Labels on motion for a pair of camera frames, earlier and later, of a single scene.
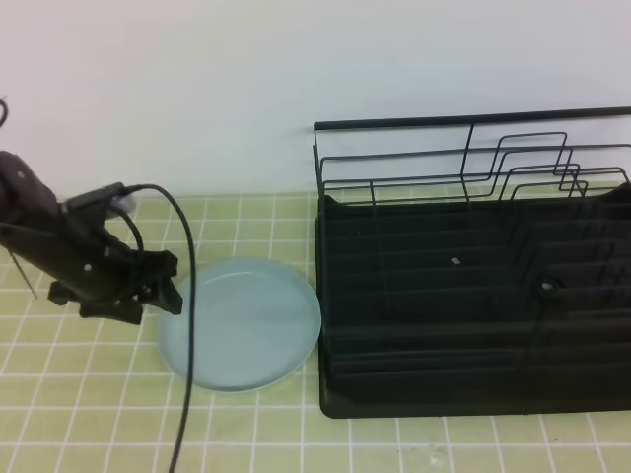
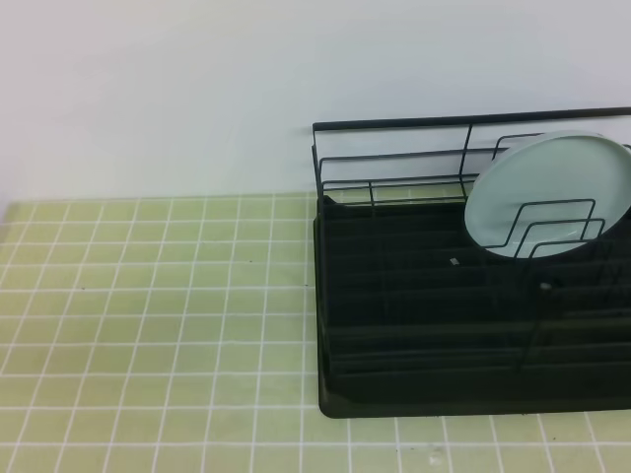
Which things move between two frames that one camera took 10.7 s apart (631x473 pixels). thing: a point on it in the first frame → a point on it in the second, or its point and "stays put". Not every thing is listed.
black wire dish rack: x=477 y=244 stays put
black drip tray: x=434 y=308 stays put
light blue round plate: x=256 y=324 → x=551 y=195
